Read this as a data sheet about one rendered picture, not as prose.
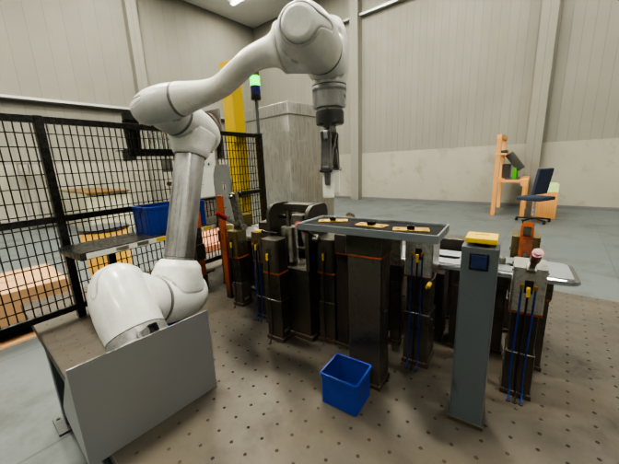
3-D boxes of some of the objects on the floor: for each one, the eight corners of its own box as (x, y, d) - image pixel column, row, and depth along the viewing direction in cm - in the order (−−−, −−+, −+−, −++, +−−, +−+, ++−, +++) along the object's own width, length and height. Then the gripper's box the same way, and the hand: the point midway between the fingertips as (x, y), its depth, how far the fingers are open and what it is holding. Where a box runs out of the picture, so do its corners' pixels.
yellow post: (269, 330, 245) (249, 63, 201) (254, 342, 231) (227, 55, 186) (253, 325, 255) (230, 68, 211) (238, 335, 241) (209, 62, 196)
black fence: (283, 326, 252) (270, 133, 217) (-113, 620, 93) (-395, 74, 58) (270, 321, 259) (256, 134, 225) (-116, 586, 100) (-367, 87, 66)
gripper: (337, 101, 69) (339, 201, 74) (348, 114, 89) (349, 191, 94) (305, 104, 71) (309, 201, 76) (323, 116, 91) (326, 192, 96)
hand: (332, 187), depth 84 cm, fingers open, 8 cm apart
